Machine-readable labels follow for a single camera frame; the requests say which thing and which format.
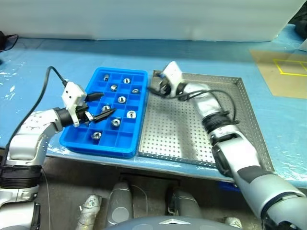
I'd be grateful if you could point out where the perforated metal tray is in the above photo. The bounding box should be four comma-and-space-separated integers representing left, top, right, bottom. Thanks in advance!
137, 69, 275, 173

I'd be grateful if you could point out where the brown cardboard sheet yellow tape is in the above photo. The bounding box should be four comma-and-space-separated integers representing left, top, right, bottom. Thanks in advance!
249, 49, 307, 99

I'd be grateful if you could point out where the grey rounded leg shell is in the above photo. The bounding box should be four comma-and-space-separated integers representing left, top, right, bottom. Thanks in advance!
166, 186, 202, 219
106, 182, 134, 227

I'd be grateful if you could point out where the white foam backdrop board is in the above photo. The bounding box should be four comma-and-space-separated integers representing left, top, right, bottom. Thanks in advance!
0, 0, 297, 43

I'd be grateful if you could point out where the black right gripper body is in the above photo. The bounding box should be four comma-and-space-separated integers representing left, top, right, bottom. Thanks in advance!
159, 79, 175, 98

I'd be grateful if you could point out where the blue compartment tray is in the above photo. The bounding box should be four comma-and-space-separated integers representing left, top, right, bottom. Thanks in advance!
59, 67, 149, 159

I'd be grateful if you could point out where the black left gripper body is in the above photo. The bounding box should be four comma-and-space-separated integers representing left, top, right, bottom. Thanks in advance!
75, 102, 94, 125

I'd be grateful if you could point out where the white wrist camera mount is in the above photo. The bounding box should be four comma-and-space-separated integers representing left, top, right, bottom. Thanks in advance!
61, 81, 87, 127
161, 61, 184, 93

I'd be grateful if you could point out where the white speckled rounded foot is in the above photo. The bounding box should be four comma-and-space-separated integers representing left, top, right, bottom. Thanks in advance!
224, 217, 243, 230
76, 194, 103, 230

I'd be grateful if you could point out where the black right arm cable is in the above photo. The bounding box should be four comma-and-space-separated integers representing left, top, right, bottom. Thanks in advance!
176, 88, 240, 125

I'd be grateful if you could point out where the black bag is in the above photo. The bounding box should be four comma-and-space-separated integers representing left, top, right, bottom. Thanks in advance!
294, 20, 307, 40

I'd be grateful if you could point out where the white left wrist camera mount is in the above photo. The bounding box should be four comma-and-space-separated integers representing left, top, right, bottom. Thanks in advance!
61, 81, 87, 127

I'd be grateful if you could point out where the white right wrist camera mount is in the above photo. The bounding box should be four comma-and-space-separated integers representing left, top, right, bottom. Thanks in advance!
161, 61, 184, 93

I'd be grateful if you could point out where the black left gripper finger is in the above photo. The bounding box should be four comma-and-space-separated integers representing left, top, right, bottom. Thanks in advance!
85, 92, 105, 103
92, 108, 117, 123

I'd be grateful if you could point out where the grey rounded robot torso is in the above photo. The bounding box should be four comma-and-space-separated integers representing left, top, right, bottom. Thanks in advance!
102, 215, 226, 230

